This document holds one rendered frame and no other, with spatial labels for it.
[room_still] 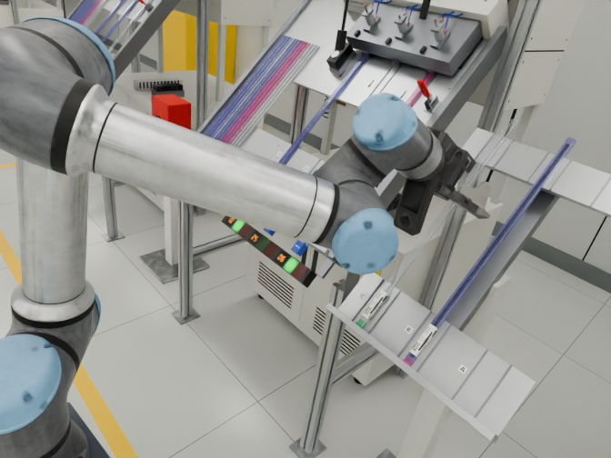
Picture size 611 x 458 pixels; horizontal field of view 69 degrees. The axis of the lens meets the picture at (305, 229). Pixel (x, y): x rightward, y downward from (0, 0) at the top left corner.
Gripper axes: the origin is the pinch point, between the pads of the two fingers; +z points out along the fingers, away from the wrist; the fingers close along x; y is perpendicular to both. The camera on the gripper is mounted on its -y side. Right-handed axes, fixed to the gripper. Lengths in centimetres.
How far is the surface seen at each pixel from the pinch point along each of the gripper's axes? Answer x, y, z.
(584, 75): 41, 103, 157
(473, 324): -12.5, -18.4, 10.5
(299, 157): 47.8, -5.7, 8.6
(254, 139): 67, -7, 8
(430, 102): 23.5, 21.0, 13.3
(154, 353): 80, -93, 26
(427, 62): 30.2, 30.2, 13.5
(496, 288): -13.8, -9.8, 5.5
